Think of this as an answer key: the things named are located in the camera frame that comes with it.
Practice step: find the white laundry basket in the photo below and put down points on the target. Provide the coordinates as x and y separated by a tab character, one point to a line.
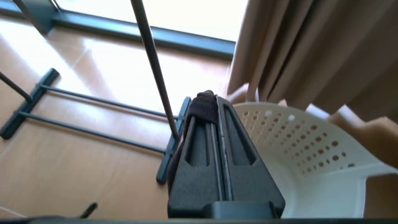
311	193

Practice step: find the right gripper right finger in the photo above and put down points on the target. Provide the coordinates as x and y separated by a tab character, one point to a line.
258	183

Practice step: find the heap of clothes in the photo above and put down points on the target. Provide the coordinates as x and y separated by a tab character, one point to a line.
203	107

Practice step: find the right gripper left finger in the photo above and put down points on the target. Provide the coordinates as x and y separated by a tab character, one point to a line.
192	180

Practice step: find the brown curtain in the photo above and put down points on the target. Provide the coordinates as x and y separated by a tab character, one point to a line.
311	46

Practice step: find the black clothes rack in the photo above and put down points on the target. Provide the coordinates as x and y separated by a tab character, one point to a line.
149	46

